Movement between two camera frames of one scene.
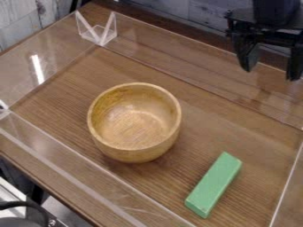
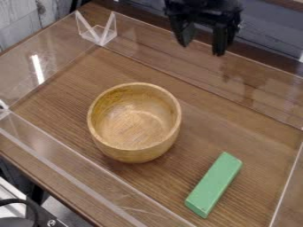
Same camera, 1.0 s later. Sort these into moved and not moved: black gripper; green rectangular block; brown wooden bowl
Moved: black gripper
Not moved: green rectangular block; brown wooden bowl
